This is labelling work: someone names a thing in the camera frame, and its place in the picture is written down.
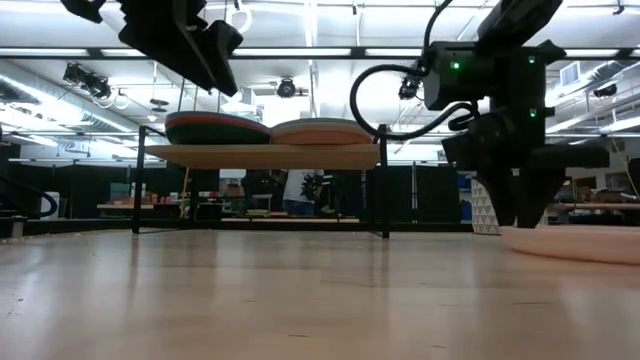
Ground orange plate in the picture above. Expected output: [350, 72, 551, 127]
[164, 115, 271, 133]

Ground black ceiling spotlight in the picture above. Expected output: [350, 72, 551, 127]
[276, 77, 299, 100]

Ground grey plate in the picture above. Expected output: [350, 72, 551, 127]
[271, 122, 372, 134]

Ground black overhead beam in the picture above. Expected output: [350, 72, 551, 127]
[0, 45, 640, 61]

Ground wooden shelf with black legs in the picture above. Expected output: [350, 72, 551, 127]
[131, 123, 392, 240]

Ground terracotta brown plate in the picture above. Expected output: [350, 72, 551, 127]
[269, 128, 375, 146]

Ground light blue plate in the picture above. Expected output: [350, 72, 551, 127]
[273, 117, 369, 127]

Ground white patterned plant pot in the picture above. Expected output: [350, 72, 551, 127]
[469, 177, 501, 236]

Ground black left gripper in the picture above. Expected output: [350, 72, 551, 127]
[59, 0, 245, 98]

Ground black ceiling camera rig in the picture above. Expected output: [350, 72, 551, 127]
[62, 62, 114, 101]

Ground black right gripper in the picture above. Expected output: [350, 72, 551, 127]
[441, 112, 611, 230]

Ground black aluminium table frame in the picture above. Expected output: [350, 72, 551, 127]
[0, 215, 474, 237]

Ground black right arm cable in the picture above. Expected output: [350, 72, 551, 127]
[348, 0, 482, 142]

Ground cream plate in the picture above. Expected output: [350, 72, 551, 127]
[499, 224, 640, 266]

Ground dark teal plate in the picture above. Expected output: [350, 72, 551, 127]
[164, 122, 274, 146]

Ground person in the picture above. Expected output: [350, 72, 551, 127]
[281, 169, 322, 218]

